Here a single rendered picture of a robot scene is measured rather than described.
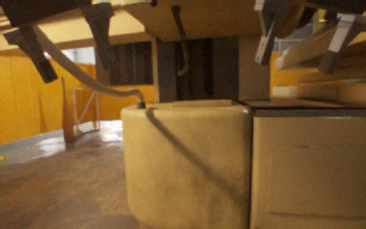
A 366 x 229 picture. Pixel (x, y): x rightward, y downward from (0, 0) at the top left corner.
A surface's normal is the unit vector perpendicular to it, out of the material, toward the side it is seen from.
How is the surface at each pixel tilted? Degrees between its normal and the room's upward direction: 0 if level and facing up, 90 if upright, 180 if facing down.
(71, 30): 90
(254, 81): 90
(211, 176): 90
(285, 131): 90
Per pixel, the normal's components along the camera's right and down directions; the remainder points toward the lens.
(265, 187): -0.20, 0.13
